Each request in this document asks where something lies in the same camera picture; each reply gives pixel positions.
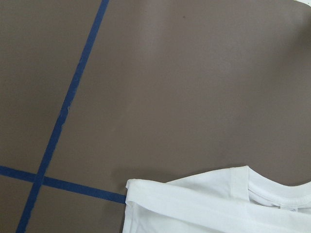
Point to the white long-sleeve printed shirt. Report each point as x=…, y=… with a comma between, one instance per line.
x=230, y=200

